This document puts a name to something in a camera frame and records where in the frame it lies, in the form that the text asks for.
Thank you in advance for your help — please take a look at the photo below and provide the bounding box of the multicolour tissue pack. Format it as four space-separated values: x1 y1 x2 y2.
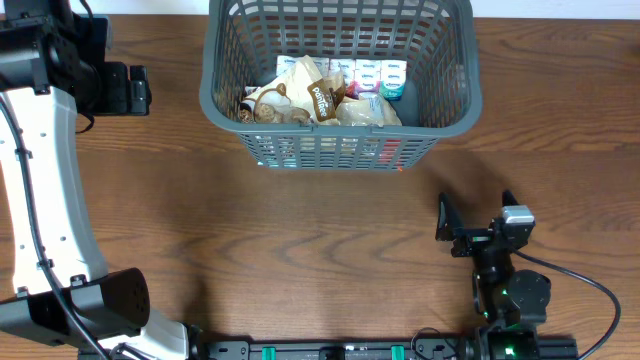
275 54 408 102

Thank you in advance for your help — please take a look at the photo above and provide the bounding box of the beige brown snack bag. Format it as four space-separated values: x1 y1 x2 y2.
237 56 339 126

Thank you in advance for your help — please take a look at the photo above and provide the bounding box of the teal snack packet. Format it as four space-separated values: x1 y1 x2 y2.
255 145 299 169

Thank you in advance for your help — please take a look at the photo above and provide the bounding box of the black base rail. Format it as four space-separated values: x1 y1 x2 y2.
187 337 579 360

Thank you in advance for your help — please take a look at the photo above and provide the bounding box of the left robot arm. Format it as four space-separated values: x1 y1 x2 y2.
1 1 280 359

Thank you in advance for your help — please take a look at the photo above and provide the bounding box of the orange spaghetti packet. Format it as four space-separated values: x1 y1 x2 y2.
374 139 406 171

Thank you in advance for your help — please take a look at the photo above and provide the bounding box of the grey plastic basket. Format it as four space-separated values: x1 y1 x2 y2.
199 0 482 170

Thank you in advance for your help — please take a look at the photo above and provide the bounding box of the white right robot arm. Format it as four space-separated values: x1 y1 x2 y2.
436 190 551 359

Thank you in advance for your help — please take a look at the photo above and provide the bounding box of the beige paper pouch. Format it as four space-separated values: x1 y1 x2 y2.
336 94 402 127

